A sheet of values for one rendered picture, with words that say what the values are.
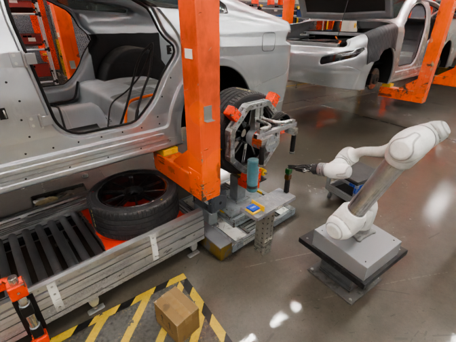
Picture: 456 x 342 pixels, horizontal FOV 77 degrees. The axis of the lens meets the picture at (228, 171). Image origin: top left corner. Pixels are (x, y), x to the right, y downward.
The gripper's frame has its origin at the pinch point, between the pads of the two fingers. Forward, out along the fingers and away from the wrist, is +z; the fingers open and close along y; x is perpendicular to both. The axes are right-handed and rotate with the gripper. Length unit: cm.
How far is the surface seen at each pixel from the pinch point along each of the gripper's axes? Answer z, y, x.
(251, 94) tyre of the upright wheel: 26, 3, -54
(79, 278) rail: 55, 140, 25
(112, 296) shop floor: 67, 125, 55
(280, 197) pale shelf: 10.2, 5.9, 23.5
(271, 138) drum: 10.7, 5.8, -22.4
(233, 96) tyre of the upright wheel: 32, 15, -55
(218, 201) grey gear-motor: 53, 32, 23
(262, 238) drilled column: 20, 22, 53
